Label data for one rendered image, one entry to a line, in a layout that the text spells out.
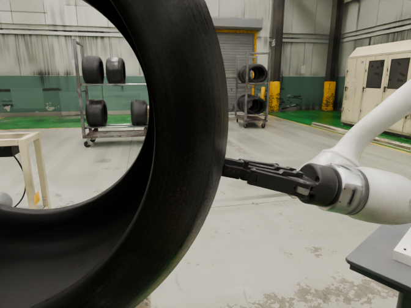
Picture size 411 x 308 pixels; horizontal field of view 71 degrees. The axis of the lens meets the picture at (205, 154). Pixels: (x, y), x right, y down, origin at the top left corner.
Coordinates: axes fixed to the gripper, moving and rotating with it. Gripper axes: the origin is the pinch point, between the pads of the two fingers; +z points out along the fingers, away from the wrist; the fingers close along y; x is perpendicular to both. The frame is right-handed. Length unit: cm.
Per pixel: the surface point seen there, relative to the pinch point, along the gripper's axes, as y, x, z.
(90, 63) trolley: -525, -16, 110
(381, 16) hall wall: -872, -412, -705
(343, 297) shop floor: -78, 81, -120
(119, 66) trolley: -522, -23, 60
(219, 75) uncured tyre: 14.8, -12.8, 7.6
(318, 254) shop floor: -120, 79, -130
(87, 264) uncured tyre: -0.8, 21.3, 17.9
